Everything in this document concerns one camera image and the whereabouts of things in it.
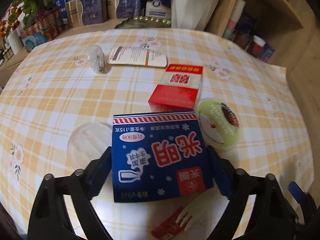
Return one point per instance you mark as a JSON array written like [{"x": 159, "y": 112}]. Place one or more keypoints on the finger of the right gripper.
[{"x": 304, "y": 199}]

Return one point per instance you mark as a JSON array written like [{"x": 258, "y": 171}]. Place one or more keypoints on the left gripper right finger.
[{"x": 256, "y": 209}]

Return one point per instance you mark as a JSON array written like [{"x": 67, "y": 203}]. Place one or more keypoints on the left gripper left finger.
[{"x": 49, "y": 217}]

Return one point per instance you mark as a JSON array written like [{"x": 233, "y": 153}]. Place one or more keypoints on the blue milk carton box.
[{"x": 158, "y": 156}]

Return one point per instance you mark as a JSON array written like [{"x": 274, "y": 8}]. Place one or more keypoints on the white plastic fork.
[{"x": 194, "y": 210}]

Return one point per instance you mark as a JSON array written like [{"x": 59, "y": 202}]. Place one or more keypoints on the clear plastic lid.
[{"x": 88, "y": 142}]

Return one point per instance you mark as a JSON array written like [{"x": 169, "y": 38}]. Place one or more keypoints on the red sachet wrapper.
[{"x": 169, "y": 228}]

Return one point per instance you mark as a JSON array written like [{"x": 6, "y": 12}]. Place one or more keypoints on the green yogurt cup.
[{"x": 218, "y": 123}]

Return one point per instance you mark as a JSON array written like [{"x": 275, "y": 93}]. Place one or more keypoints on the yellow plaid floral tablecloth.
[{"x": 54, "y": 91}]

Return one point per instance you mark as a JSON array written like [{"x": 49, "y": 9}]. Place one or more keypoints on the red cigarette box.
[{"x": 178, "y": 89}]

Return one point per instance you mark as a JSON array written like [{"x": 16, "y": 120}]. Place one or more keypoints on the purple small box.
[{"x": 266, "y": 53}]

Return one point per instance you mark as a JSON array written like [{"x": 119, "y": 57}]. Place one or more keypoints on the clear crumpled plastic wrapper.
[{"x": 96, "y": 59}]

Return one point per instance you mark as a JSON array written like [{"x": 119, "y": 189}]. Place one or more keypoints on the red paper cup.
[{"x": 256, "y": 46}]

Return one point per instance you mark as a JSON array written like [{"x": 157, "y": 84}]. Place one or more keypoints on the white label card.
[{"x": 137, "y": 56}]

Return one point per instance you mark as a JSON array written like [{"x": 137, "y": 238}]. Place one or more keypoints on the white ribbed vase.
[{"x": 15, "y": 42}]

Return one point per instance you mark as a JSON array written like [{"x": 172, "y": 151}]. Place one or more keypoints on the wooden shelf unit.
[{"x": 287, "y": 25}]

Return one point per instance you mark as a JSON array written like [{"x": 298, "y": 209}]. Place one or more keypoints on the gold navy gift box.
[{"x": 86, "y": 12}]

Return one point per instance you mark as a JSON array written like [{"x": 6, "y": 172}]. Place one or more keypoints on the stacked paper cups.
[{"x": 234, "y": 18}]

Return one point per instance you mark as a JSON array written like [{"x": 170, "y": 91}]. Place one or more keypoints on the gold embossed tray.
[{"x": 143, "y": 22}]

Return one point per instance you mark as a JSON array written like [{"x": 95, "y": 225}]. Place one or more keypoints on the white flower pot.
[{"x": 191, "y": 14}]

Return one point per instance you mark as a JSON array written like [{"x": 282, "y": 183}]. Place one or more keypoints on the dark blue white box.
[{"x": 158, "y": 8}]

